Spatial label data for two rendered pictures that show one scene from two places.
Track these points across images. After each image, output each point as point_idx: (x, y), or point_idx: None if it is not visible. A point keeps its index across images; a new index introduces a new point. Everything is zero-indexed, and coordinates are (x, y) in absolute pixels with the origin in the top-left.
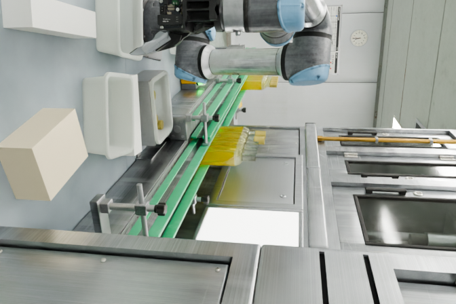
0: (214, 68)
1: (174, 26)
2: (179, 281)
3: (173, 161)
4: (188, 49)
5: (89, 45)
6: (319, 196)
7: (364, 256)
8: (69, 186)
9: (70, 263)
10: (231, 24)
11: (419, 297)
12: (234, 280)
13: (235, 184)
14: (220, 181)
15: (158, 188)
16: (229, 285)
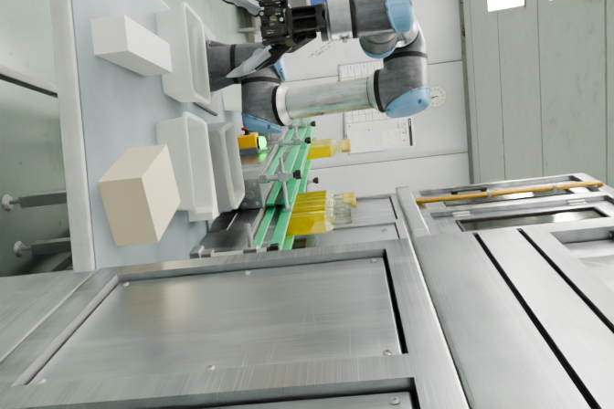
0: (292, 110)
1: (278, 37)
2: (338, 273)
3: (254, 228)
4: (259, 92)
5: (156, 85)
6: None
7: (518, 230)
8: (154, 246)
9: (213, 279)
10: (339, 29)
11: (578, 250)
12: (396, 260)
13: None
14: None
15: None
16: (392, 264)
